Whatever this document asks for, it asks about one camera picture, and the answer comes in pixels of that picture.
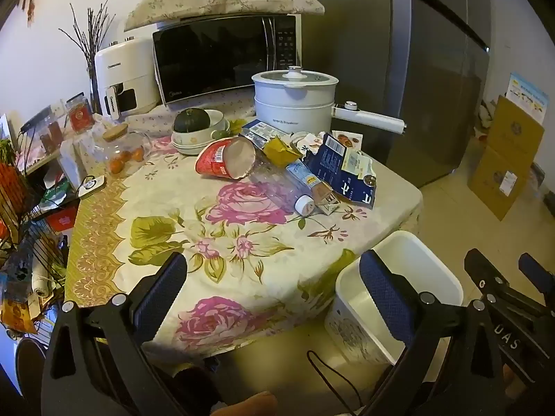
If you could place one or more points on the blue printed leaflet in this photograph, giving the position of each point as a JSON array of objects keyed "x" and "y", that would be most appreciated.
[{"x": 529, "y": 97}]

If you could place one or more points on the white electric pot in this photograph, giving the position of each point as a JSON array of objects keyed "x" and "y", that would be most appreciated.
[{"x": 290, "y": 108}]

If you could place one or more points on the dried branches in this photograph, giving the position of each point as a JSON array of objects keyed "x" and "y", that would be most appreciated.
[{"x": 93, "y": 39}]

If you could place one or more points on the glass jar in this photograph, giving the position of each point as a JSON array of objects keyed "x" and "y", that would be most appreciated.
[{"x": 125, "y": 147}]

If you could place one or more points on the glass pot lid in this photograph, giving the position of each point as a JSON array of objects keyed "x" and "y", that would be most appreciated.
[{"x": 295, "y": 77}]

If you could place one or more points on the clear plastic bottle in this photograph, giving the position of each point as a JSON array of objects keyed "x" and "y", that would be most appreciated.
[{"x": 273, "y": 190}]

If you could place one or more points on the white bowl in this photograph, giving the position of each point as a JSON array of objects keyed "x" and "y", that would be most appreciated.
[
  {"x": 190, "y": 143},
  {"x": 215, "y": 118}
]

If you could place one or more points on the cardboard box with white label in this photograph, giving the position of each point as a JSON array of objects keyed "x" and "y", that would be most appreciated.
[{"x": 498, "y": 182}]

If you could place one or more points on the black microwave oven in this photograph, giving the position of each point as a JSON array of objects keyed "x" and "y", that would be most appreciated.
[{"x": 208, "y": 56}]

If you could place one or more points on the green lime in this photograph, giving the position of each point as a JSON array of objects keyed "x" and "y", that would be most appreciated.
[{"x": 219, "y": 133}]

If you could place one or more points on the yellow wrapper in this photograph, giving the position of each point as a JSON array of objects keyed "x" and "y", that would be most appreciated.
[{"x": 279, "y": 149}]

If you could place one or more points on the floral tablecloth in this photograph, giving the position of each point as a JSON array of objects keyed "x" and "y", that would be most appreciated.
[{"x": 182, "y": 208}]

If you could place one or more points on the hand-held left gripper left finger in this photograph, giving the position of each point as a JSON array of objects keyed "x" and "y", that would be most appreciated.
[{"x": 160, "y": 294}]

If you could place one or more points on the printed paper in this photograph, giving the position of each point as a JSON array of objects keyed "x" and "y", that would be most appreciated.
[{"x": 310, "y": 141}]

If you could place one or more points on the green pumpkin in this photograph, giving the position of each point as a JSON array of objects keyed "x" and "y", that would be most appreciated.
[{"x": 190, "y": 119}]

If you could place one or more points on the red instant noodle cup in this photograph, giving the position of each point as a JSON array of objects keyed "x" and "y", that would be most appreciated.
[{"x": 217, "y": 158}]

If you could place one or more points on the wooden jar lid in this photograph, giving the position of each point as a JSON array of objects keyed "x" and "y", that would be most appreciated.
[{"x": 116, "y": 132}]

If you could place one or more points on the dark blue foil bag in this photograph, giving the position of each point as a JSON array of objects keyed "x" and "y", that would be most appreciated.
[{"x": 338, "y": 164}]

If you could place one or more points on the small white device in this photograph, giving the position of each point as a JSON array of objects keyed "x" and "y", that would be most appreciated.
[{"x": 92, "y": 185}]

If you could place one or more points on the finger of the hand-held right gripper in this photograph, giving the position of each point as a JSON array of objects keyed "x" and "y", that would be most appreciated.
[
  {"x": 535, "y": 271},
  {"x": 481, "y": 271}
]

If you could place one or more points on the grey refrigerator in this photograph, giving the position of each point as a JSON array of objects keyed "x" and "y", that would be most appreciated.
[{"x": 390, "y": 52}]

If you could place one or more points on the blue snack package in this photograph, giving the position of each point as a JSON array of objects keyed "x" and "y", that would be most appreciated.
[{"x": 260, "y": 132}]

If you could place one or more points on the red box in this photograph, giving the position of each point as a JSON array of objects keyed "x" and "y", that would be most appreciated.
[{"x": 80, "y": 115}]

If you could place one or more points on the white air fryer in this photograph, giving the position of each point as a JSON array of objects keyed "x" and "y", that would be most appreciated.
[{"x": 130, "y": 69}]

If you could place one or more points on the food picture leaflet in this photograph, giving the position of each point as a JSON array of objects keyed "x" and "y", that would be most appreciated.
[{"x": 349, "y": 138}]

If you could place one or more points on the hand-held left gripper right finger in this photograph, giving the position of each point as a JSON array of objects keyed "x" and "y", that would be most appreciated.
[{"x": 386, "y": 299}]

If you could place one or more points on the small orange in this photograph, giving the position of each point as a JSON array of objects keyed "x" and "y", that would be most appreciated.
[
  {"x": 117, "y": 164},
  {"x": 137, "y": 154}
]

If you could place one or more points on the white plastic bin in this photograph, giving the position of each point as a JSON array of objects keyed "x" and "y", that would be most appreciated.
[{"x": 412, "y": 264}]

